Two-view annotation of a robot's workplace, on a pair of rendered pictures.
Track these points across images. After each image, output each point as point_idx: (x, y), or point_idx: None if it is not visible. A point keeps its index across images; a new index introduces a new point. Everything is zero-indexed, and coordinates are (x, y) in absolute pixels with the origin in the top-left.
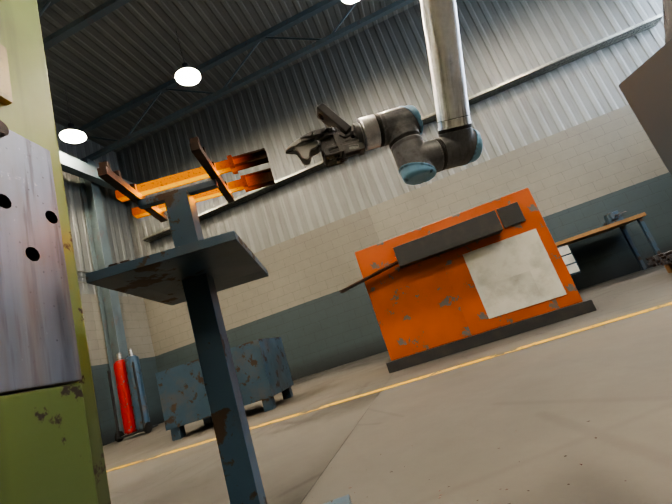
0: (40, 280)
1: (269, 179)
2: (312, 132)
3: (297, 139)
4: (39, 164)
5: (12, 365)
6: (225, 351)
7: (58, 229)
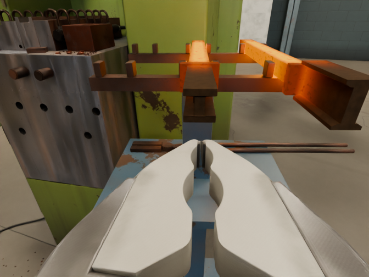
0: (93, 148)
1: (333, 113)
2: (65, 255)
3: (144, 167)
4: (84, 73)
5: (85, 179)
6: None
7: (101, 118)
